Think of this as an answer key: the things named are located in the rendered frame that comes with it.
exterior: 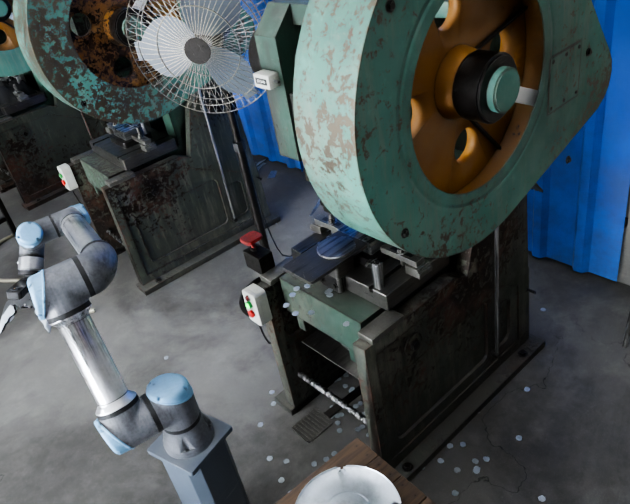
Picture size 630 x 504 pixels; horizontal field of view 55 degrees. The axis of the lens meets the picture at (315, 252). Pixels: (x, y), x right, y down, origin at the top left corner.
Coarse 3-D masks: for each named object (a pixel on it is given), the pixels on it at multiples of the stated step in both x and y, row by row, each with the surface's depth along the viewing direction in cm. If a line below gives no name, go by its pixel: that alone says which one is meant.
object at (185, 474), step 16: (208, 416) 188; (224, 432) 182; (160, 448) 181; (208, 448) 178; (224, 448) 184; (176, 464) 175; (192, 464) 174; (208, 464) 179; (224, 464) 186; (176, 480) 185; (192, 480) 178; (208, 480) 181; (224, 480) 187; (240, 480) 197; (192, 496) 185; (208, 496) 183; (224, 496) 189; (240, 496) 196
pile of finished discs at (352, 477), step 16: (320, 480) 170; (336, 480) 169; (352, 480) 168; (368, 480) 168; (384, 480) 167; (304, 496) 167; (320, 496) 166; (336, 496) 164; (352, 496) 164; (368, 496) 164; (384, 496) 163
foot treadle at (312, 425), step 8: (352, 392) 227; (360, 392) 227; (344, 400) 224; (352, 400) 225; (336, 408) 222; (304, 416) 219; (312, 416) 219; (320, 416) 218; (328, 416) 219; (296, 424) 217; (304, 424) 216; (312, 424) 216; (320, 424) 215; (328, 424) 215; (296, 432) 214; (304, 432) 213; (312, 432) 213; (320, 432) 212; (312, 440) 210
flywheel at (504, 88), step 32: (480, 0) 139; (512, 0) 147; (448, 32) 135; (480, 32) 142; (512, 32) 151; (448, 64) 136; (480, 64) 131; (512, 64) 135; (416, 96) 135; (448, 96) 137; (480, 96) 131; (512, 96) 136; (416, 128) 140; (448, 128) 146; (512, 128) 163; (448, 160) 151; (480, 160) 160; (448, 192) 155
